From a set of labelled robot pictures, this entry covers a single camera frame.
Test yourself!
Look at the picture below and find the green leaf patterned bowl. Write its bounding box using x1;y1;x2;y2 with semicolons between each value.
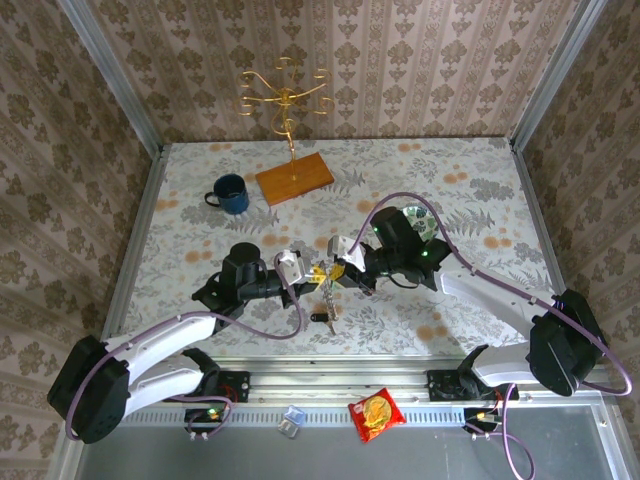
403;203;442;242

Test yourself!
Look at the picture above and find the blue ceramic mug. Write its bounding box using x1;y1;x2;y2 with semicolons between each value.
203;173;251;216

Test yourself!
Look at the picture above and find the gold hook stand wooden base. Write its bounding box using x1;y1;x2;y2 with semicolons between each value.
233;56;336;207

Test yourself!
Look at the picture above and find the black electronics box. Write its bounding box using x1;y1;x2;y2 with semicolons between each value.
183;399;236;442

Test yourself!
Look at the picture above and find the red snack packet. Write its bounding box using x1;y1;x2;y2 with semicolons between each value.
348;387;407;444

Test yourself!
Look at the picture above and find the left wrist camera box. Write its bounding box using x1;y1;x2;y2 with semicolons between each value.
273;248;315;285

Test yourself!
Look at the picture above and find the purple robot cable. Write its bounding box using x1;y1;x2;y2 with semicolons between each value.
64;252;307;442
349;191;634;480

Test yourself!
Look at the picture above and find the aluminium front rail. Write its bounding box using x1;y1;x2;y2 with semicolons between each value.
74;355;619;404

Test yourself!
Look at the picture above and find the aluminium table side rail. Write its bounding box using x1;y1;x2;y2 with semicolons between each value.
93;143;169;369
508;139;591;362

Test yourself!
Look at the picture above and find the white slotted cable duct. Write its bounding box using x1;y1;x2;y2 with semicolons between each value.
117;405;501;427

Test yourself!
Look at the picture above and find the aluminium frame post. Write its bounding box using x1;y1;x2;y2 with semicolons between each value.
57;0;166;159
508;0;610;151

